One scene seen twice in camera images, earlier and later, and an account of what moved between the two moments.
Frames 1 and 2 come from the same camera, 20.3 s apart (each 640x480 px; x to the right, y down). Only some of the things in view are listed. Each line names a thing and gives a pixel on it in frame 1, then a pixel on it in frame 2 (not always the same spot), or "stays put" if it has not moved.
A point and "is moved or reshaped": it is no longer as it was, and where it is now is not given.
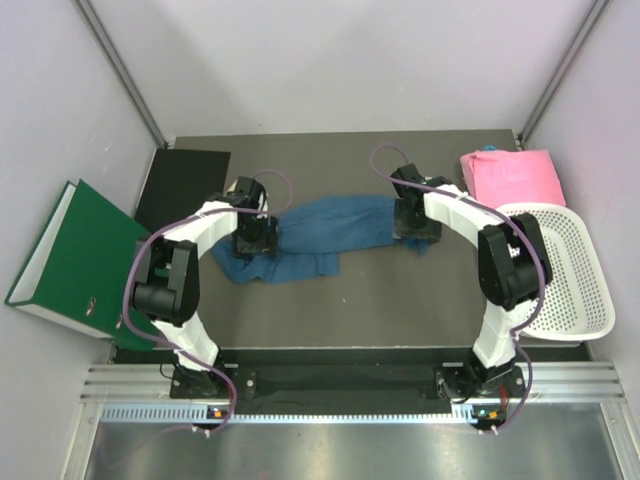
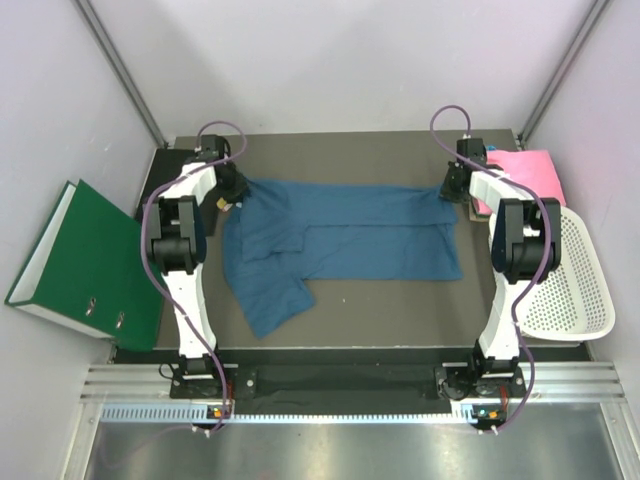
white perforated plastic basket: [578, 304] stays put
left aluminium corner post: [121, 69] stays put
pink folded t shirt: [498, 178] stays put
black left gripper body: [255, 238] → [233, 185]
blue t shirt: [310, 236] is moved or reshaped
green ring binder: [75, 274] stays put
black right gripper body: [415, 226] → [450, 192]
